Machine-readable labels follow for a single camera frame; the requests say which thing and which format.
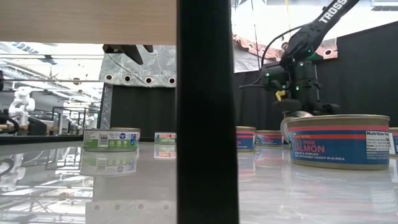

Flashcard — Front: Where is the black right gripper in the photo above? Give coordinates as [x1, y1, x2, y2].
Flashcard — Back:
[261, 60, 341, 116]

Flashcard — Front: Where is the grey leaf-print curtain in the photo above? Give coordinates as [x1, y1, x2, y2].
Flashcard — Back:
[98, 44, 177, 130]

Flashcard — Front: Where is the gold salmon can blue label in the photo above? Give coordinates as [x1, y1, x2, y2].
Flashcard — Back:
[236, 126, 257, 152]
[254, 129, 284, 147]
[388, 127, 398, 157]
[286, 114, 391, 171]

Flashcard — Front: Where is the black curtain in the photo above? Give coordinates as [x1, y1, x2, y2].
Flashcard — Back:
[238, 20, 398, 131]
[110, 84, 177, 139]

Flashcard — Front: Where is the black office chair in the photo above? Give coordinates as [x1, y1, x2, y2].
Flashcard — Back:
[27, 116, 48, 136]

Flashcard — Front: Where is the white curtain with pink hem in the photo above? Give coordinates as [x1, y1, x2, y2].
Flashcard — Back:
[231, 0, 398, 74]

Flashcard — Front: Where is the black shelf side panel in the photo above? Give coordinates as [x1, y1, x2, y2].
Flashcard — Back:
[176, 0, 239, 224]

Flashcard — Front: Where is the wooden shelf board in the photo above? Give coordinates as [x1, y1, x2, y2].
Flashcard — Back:
[0, 0, 177, 45]

